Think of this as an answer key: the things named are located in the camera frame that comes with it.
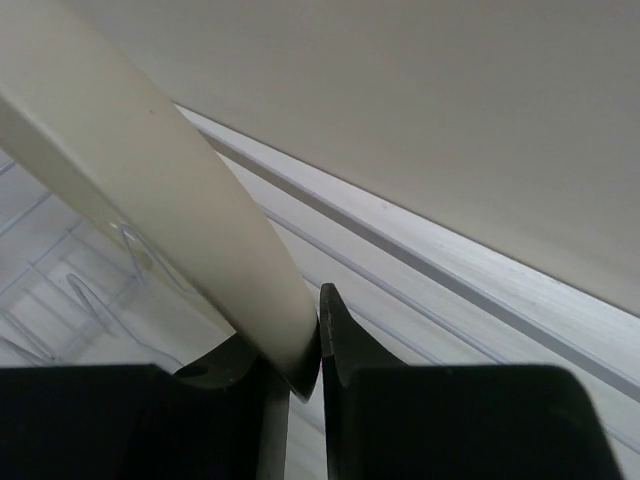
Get aluminium table frame rail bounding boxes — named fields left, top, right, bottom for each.
left=180, top=108, right=639, bottom=399

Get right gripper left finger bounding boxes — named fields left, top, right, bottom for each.
left=1, top=336, right=289, bottom=479

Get white wire dish rack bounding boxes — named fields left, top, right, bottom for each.
left=1, top=156, right=230, bottom=372

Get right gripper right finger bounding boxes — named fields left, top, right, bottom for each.
left=319, top=283, right=622, bottom=479

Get cream plate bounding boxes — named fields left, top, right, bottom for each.
left=1, top=1, right=320, bottom=398

